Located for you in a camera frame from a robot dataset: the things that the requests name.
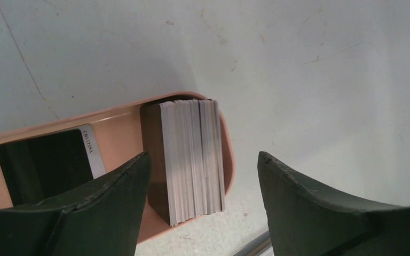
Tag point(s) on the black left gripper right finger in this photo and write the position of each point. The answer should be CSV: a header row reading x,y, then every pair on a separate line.
x,y
308,217

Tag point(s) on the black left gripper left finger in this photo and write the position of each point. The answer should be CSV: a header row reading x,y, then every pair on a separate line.
x,y
100,217

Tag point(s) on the peach plastic card tray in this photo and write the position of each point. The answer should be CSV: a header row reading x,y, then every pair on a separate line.
x,y
118,134

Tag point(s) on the black card in tray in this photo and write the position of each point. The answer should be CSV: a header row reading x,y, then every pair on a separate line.
x,y
48,165

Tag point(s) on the stack of credit cards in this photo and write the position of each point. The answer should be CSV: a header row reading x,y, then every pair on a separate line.
x,y
184,140

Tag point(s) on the aluminium frame rail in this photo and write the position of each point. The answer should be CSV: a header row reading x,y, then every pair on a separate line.
x,y
260,246

